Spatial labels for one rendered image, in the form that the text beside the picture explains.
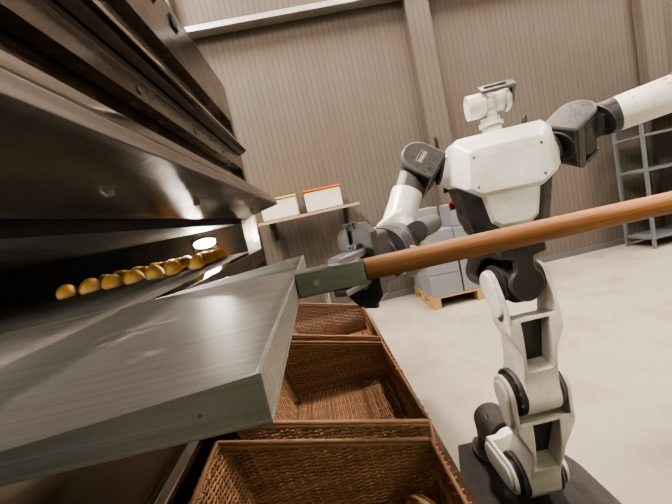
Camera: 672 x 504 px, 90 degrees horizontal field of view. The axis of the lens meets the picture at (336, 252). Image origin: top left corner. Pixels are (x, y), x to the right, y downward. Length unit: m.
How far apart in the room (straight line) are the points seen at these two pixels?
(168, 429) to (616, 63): 6.39
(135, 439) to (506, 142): 0.95
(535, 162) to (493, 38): 4.61
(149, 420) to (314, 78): 4.68
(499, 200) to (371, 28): 4.30
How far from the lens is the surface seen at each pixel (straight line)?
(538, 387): 1.21
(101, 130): 0.42
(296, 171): 4.50
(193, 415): 0.20
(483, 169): 0.98
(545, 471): 1.43
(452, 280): 3.97
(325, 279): 0.43
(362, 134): 4.64
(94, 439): 0.23
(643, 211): 0.60
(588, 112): 1.14
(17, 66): 0.37
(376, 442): 0.87
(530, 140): 1.02
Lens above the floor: 1.27
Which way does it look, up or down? 6 degrees down
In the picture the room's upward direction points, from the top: 12 degrees counter-clockwise
